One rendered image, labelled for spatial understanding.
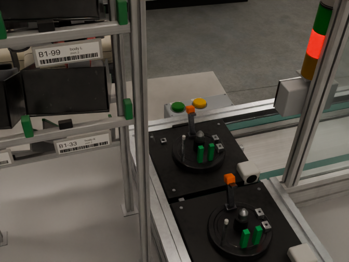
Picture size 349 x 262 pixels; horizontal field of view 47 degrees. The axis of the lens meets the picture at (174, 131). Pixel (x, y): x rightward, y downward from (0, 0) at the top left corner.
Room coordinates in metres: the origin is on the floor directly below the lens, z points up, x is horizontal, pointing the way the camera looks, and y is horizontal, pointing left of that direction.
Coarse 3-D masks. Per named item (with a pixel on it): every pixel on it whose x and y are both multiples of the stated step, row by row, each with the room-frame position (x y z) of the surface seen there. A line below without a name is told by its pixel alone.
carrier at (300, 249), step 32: (224, 192) 0.63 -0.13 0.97; (256, 192) 0.64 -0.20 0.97; (192, 224) 0.54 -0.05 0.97; (224, 224) 0.47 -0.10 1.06; (256, 224) 0.53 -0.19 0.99; (288, 224) 0.55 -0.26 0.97; (192, 256) 0.46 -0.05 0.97; (224, 256) 0.46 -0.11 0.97; (256, 256) 0.46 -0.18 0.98; (288, 256) 0.46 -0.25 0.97
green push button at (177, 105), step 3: (174, 102) 0.98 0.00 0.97; (177, 102) 0.98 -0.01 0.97; (180, 102) 0.98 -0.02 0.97; (174, 105) 0.97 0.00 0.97; (177, 105) 0.97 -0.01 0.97; (180, 105) 0.97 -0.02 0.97; (183, 105) 0.97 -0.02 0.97; (171, 108) 0.96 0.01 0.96; (174, 108) 0.95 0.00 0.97; (177, 108) 0.95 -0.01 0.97; (180, 108) 0.95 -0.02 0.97; (183, 108) 0.96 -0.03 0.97; (177, 111) 0.95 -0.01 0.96; (180, 111) 0.95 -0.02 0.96
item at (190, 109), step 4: (188, 108) 0.83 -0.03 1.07; (192, 108) 0.83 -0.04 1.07; (188, 112) 0.82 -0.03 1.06; (192, 112) 0.82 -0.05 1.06; (188, 116) 0.83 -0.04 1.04; (192, 116) 0.82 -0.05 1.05; (188, 120) 0.82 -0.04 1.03; (192, 120) 0.82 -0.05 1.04; (192, 124) 0.81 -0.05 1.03; (192, 128) 0.81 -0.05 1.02; (192, 132) 0.81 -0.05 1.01
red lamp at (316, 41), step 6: (312, 30) 0.71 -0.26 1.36; (312, 36) 0.71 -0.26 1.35; (318, 36) 0.69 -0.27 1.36; (324, 36) 0.69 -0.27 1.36; (312, 42) 0.70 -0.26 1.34; (318, 42) 0.69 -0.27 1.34; (312, 48) 0.70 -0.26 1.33; (318, 48) 0.69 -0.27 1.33; (312, 54) 0.70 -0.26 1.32; (318, 54) 0.69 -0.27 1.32
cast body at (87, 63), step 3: (69, 63) 0.71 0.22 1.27; (72, 63) 0.71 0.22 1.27; (75, 63) 0.71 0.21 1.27; (78, 63) 0.71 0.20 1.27; (81, 63) 0.71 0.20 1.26; (84, 63) 0.72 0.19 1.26; (87, 63) 0.72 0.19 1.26; (69, 66) 0.71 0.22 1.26; (72, 66) 0.71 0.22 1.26; (75, 66) 0.71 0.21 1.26; (78, 66) 0.71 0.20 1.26; (81, 66) 0.71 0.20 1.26; (84, 66) 0.71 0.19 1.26; (87, 66) 0.72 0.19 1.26
